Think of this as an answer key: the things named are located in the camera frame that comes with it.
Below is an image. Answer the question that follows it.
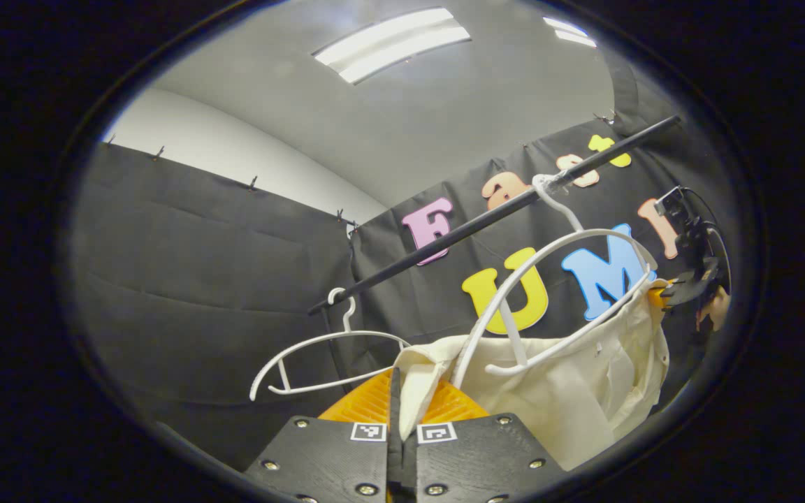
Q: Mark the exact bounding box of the cream button shirt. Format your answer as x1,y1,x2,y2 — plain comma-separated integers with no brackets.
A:
394,279,670,473

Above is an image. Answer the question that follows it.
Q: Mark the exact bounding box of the large ceiling light panel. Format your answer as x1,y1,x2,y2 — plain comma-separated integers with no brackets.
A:
312,7,473,86

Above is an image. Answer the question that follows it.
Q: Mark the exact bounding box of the small ceiling light panel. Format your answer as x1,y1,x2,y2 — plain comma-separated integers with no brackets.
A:
542,15,597,48

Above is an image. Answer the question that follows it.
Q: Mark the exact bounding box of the black clothes rack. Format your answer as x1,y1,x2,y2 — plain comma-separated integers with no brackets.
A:
307,115,683,316

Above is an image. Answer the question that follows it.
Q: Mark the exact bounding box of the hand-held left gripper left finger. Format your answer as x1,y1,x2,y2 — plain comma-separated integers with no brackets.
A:
243,367,403,503

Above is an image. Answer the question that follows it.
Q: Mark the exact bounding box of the white plastic hanger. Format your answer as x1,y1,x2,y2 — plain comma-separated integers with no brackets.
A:
450,175,658,389
249,286,412,402

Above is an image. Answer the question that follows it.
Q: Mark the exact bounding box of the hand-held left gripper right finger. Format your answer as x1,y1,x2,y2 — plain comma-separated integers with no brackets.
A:
402,381,572,503

